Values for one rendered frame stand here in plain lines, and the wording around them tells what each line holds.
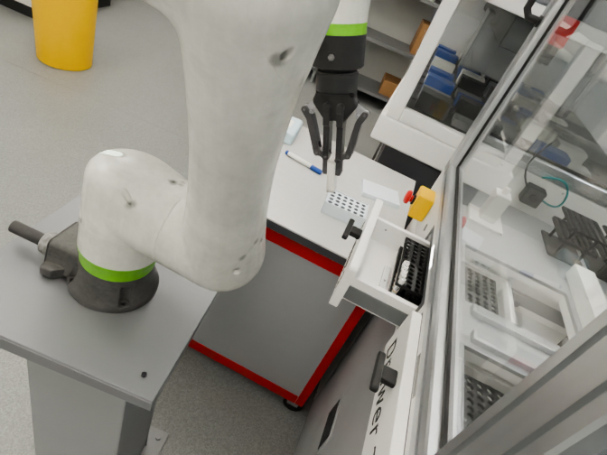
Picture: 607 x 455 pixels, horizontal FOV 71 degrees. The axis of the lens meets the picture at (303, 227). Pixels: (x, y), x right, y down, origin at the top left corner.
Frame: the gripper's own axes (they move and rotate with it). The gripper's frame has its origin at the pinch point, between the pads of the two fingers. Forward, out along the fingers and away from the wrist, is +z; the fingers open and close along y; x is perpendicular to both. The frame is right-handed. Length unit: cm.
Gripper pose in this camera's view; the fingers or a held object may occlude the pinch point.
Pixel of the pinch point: (331, 173)
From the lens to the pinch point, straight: 85.8
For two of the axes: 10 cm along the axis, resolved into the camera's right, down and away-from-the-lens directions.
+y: -9.5, -1.7, 2.6
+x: -3.1, 4.9, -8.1
